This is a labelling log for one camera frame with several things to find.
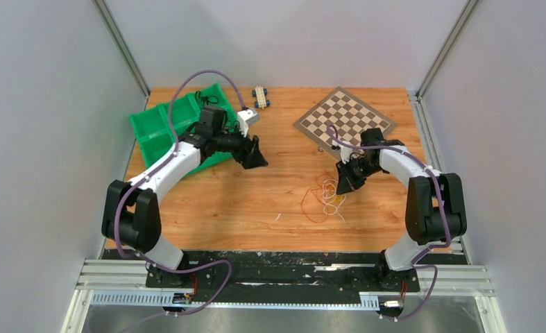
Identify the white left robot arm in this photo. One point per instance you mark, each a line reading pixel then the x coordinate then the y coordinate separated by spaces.
pixel 132 209

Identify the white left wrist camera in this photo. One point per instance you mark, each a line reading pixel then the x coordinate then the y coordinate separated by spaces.
pixel 246 118

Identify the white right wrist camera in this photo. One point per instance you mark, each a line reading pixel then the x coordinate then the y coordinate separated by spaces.
pixel 347 154

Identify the green compartment tray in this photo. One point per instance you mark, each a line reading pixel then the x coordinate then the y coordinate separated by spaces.
pixel 151 129

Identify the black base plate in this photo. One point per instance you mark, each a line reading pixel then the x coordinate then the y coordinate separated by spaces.
pixel 281 277

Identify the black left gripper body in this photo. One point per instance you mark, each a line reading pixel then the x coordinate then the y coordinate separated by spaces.
pixel 233 143

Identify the white blue toy brick car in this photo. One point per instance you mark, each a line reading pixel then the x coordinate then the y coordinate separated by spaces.
pixel 260 94

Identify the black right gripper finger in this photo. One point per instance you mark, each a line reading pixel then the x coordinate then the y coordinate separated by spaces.
pixel 346 185
pixel 344 169

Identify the brown white chessboard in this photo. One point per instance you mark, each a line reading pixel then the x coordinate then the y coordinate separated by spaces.
pixel 350 116

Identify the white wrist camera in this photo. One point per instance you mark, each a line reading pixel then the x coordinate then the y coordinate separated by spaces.
pixel 246 118
pixel 347 154

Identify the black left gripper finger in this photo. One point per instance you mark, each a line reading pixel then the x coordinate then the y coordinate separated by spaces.
pixel 253 159
pixel 253 144

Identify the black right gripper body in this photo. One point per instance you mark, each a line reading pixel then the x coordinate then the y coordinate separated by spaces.
pixel 362 170

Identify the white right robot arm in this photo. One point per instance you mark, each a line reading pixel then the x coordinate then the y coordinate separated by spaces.
pixel 435 211

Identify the aluminium frame rail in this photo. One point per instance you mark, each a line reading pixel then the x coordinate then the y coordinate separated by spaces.
pixel 454 296

